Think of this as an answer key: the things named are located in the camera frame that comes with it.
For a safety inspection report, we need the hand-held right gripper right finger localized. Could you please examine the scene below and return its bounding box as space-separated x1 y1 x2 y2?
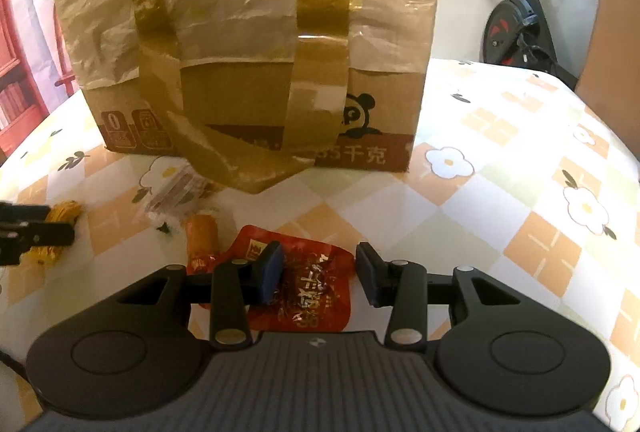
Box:
355 242 526 352

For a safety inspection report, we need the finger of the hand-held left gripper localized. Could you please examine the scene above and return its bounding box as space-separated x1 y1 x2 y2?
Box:
0 201 76 265

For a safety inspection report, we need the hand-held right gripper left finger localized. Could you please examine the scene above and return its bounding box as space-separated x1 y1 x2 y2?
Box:
117 241 286 352

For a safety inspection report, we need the golden snack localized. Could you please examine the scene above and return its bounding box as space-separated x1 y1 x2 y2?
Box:
25 201 83 265

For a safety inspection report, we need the red snack packet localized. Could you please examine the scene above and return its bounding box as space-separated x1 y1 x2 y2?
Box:
215 224 356 333

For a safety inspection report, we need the plastic-lined cardboard box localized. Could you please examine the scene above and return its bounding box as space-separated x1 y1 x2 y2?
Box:
50 0 443 195

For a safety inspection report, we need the orange sausage snack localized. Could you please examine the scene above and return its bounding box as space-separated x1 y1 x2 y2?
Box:
184 211 221 275

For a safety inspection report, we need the clear packet with dark contents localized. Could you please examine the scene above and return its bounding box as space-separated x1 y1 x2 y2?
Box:
144 164 213 219

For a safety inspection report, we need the checkered floral tablecloth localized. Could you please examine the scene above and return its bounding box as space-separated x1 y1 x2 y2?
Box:
0 59 640 432

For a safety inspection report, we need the printed room backdrop cloth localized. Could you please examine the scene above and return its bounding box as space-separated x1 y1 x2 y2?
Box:
0 0 91 157

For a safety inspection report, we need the black exercise bike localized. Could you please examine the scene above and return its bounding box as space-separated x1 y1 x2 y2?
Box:
480 0 606 90

